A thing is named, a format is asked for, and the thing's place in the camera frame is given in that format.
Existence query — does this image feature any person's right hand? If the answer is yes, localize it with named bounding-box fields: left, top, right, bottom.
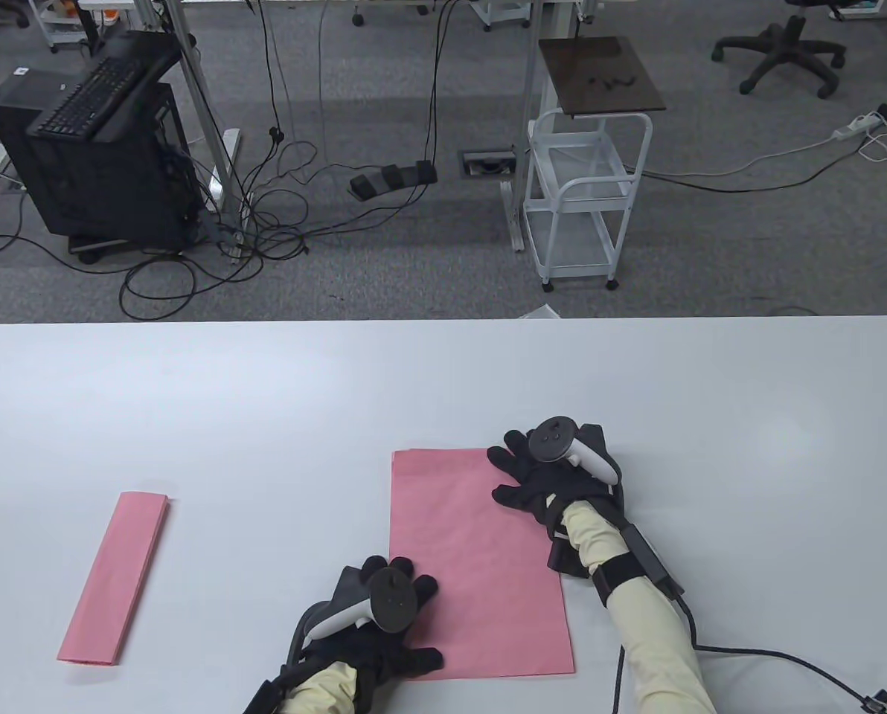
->
left=487, top=424, right=624, bottom=544

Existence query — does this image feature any person's left hand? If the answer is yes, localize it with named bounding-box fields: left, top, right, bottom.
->
left=301, top=556, right=444, bottom=681

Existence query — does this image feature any pink paper sheet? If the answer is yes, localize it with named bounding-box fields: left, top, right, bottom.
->
left=57, top=491, right=171, bottom=666
left=389, top=448, right=578, bottom=681

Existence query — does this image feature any forearm sensor box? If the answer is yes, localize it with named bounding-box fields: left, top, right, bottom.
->
left=244, top=681, right=286, bottom=714
left=618, top=524, right=686, bottom=596

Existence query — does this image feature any grey white VR controller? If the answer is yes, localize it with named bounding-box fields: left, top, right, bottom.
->
left=304, top=567, right=418, bottom=640
left=527, top=416, right=617, bottom=486

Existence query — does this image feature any white rolling cart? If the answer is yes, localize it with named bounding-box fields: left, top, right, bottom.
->
left=524, top=110, right=654, bottom=292

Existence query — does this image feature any metal floor socket box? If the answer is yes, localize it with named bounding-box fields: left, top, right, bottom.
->
left=458, top=150, right=519, bottom=179

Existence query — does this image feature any black foot pedal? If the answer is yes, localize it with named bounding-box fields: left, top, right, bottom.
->
left=349, top=160, right=439, bottom=200

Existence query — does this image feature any dark brown board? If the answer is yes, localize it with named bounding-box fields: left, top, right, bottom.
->
left=538, top=36, right=667, bottom=120

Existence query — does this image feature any white power strip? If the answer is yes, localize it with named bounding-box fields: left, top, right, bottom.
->
left=833, top=112, right=885, bottom=142

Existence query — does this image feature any black office chair base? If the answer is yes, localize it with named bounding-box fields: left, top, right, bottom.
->
left=713, top=0, right=848, bottom=99

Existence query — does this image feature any white desk leg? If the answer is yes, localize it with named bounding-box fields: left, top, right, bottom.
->
left=135, top=0, right=243, bottom=261

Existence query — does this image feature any black computer tower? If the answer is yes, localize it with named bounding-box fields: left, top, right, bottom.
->
left=0, top=71, right=200, bottom=254

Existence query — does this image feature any black flat panel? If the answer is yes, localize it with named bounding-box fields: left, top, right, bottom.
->
left=90, top=30, right=185, bottom=142

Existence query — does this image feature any black keyboard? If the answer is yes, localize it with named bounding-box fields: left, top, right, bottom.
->
left=25, top=56, right=147, bottom=142

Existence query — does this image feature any white storage trolley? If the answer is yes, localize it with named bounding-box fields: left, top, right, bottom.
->
left=27, top=0, right=95, bottom=53

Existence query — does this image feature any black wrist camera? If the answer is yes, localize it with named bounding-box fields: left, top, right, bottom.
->
left=548, top=539, right=592, bottom=579

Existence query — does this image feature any black sensor cable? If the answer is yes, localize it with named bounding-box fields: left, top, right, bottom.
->
left=611, top=591, right=887, bottom=714

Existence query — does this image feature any long black floor cable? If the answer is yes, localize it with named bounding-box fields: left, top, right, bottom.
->
left=641, top=141, right=872, bottom=194

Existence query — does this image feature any black hanging cable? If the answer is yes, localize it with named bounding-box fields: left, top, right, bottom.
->
left=414, top=0, right=463, bottom=168

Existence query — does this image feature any tangle of black cables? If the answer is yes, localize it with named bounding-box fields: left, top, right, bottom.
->
left=0, top=0, right=355, bottom=322

